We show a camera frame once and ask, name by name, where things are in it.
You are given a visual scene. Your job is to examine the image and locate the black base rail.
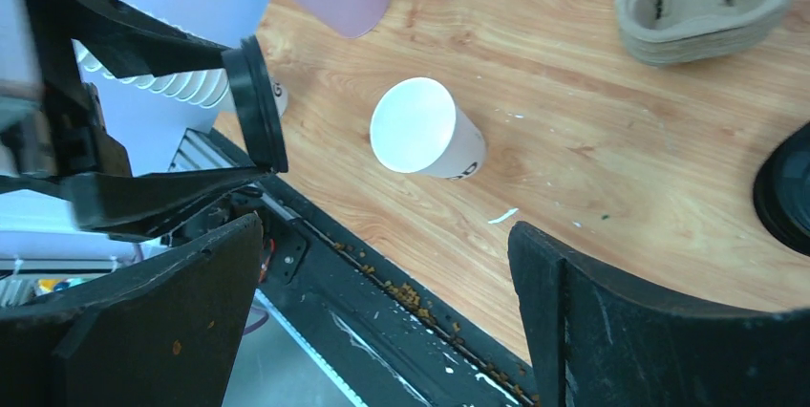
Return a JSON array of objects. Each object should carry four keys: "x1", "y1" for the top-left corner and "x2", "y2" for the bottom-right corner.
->
[{"x1": 164, "y1": 128, "x2": 539, "y2": 407}]

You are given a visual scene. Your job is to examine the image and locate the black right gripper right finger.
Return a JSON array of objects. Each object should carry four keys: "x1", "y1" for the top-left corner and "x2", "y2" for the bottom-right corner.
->
[{"x1": 508, "y1": 222, "x2": 809, "y2": 406}]

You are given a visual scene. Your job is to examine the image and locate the white paper coffee cup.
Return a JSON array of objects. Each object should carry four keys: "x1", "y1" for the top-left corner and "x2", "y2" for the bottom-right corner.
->
[{"x1": 370, "y1": 77, "x2": 487, "y2": 181}]

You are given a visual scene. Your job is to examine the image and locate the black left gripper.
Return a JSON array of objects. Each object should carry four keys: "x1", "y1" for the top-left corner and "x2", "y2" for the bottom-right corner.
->
[{"x1": 1, "y1": 0, "x2": 266, "y2": 240}]

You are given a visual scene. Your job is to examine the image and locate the stack of white paper cups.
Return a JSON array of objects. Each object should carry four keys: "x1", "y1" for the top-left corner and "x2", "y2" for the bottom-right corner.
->
[{"x1": 73, "y1": 40, "x2": 236, "y2": 113}]

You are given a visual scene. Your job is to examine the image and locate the stack of black lids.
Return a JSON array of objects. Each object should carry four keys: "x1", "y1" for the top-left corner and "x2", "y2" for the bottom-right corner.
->
[{"x1": 753, "y1": 125, "x2": 809, "y2": 256}]

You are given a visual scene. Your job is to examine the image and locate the black plastic cup lid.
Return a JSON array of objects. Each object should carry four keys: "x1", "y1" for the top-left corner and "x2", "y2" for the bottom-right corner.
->
[{"x1": 222, "y1": 36, "x2": 288, "y2": 174}]

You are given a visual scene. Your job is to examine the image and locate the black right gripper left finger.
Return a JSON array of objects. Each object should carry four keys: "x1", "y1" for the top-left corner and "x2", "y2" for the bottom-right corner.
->
[{"x1": 1, "y1": 214, "x2": 263, "y2": 406}]

